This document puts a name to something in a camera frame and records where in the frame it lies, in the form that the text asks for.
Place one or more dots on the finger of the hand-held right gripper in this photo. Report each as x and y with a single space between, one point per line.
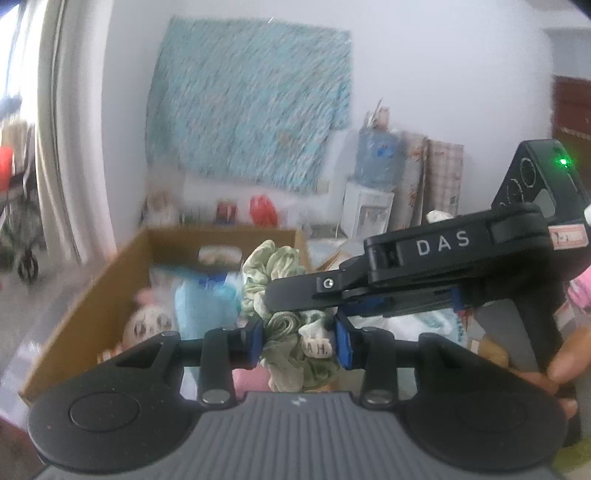
300 293

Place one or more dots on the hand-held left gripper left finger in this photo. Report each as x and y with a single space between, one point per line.
256 344

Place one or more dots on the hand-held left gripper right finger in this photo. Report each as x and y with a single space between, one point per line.
344 344

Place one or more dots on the green scrunchie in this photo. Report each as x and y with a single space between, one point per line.
277 258

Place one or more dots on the blue white wipes pack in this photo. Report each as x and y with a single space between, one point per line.
203 304

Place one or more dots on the pink plush doll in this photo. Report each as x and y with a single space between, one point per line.
147 323

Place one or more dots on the brown cardboard box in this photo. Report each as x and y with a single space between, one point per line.
92 314

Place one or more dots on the person's right hand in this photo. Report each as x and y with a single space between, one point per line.
568 364

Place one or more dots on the white plastic bag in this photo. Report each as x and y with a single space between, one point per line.
425 325

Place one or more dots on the plaid rolled mat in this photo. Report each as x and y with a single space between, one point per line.
443 175

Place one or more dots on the red plastic bag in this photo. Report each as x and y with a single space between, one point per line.
263 211

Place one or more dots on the beige packet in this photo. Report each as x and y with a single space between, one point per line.
219 254

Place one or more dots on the floral rolled mat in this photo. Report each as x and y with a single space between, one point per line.
411 180

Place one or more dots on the gold packet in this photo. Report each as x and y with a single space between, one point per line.
491 350

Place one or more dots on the white water dispenser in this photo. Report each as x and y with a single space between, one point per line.
367 210

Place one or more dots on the red can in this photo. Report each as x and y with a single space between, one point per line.
227 212

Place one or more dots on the pink cloth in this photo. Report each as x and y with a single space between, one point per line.
581 295

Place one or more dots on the beige bottle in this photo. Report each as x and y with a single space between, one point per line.
383 117

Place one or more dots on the brown wooden door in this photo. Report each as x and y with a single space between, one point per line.
572 110

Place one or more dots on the blue floral cloth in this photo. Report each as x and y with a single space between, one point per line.
249 101

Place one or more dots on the grey stroller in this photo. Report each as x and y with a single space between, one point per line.
23 230

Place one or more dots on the white curtain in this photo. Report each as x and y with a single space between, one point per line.
78 138

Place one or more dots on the red hanging cloth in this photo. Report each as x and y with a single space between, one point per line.
4 166

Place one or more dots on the wall outlet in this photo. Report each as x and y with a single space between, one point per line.
324 185

